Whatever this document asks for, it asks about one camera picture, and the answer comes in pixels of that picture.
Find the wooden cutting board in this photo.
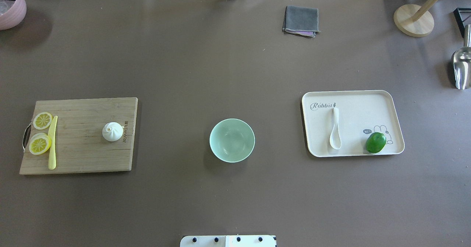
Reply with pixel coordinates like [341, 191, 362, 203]
[19, 97, 138, 175]

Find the black tray with glasses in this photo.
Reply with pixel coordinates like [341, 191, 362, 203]
[453, 7, 471, 38]

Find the light green bowl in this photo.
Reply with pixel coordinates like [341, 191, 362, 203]
[209, 118, 256, 163]

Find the green lime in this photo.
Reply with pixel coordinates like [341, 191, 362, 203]
[366, 132, 387, 154]

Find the white ceramic spoon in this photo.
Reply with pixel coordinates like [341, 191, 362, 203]
[329, 107, 342, 150]

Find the lemon slice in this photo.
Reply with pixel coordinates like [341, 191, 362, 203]
[32, 112, 53, 130]
[29, 133, 52, 155]

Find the wooden mug tree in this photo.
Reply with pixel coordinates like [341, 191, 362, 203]
[393, 0, 438, 38]

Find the white rabbit tray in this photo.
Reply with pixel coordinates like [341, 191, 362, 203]
[301, 90, 405, 158]

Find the lemon slice upper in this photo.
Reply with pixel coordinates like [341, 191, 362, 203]
[32, 112, 53, 130]

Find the folded grey cloth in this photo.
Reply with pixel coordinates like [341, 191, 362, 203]
[282, 6, 320, 38]

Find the white pillar with base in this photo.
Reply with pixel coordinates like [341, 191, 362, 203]
[180, 234, 277, 247]

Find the metal scoop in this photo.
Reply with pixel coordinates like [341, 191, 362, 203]
[452, 25, 471, 90]

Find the pink bowl with ice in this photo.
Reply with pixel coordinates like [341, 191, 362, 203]
[0, 0, 27, 31]

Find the lemon slice lower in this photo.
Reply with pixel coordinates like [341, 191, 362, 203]
[29, 133, 52, 155]

